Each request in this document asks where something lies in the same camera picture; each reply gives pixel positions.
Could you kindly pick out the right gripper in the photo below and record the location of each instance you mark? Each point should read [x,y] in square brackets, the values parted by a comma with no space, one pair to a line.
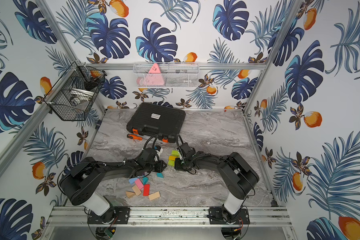
[177,166]

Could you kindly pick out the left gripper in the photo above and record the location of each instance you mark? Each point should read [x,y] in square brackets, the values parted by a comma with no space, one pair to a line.
[159,165]

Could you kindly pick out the green block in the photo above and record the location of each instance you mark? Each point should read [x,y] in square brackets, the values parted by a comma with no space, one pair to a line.
[171,163]
[175,153]

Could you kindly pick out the yellow block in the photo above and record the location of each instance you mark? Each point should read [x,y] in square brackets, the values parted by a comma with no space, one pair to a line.
[172,158]

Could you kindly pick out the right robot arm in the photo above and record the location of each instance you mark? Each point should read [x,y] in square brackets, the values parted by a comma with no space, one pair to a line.
[239,177]

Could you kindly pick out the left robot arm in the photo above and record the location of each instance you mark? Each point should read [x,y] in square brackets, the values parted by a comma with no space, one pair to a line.
[82,180]

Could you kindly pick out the small teal block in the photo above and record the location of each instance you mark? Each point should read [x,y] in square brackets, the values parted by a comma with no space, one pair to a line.
[145,180]

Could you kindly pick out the pink block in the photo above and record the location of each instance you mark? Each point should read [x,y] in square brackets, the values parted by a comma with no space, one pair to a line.
[139,184]

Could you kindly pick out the light blue block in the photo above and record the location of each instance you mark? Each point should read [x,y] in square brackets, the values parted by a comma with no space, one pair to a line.
[132,180]

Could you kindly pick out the red block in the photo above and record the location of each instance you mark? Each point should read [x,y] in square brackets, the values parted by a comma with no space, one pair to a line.
[146,190]

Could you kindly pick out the natural wood rectangular block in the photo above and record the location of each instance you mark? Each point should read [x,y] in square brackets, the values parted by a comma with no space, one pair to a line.
[154,196]

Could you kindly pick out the natural wood triangle block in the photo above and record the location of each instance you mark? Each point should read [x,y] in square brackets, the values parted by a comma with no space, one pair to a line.
[130,194]

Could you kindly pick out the black plastic tool case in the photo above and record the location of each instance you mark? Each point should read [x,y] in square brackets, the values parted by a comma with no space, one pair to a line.
[155,120]

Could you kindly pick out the pink triangle card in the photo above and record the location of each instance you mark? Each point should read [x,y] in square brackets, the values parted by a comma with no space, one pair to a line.
[154,77]

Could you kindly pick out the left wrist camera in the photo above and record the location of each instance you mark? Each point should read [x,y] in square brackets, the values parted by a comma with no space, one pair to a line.
[159,150]

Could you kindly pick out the orange handled screwdriver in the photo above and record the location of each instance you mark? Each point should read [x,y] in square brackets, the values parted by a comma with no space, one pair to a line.
[137,137]

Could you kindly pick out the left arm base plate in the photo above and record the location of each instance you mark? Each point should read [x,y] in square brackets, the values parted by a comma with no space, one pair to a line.
[114,215]

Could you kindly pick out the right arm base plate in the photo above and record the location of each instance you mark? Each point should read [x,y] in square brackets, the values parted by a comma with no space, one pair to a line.
[219,215]

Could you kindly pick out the white mesh wall basket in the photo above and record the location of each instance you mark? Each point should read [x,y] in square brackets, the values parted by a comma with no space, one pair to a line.
[175,74]

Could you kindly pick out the black wire basket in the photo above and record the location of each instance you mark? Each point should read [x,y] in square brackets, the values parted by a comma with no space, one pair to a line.
[73,96]

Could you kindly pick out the aluminium front rail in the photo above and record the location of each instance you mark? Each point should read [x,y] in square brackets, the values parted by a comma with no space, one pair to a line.
[171,217]

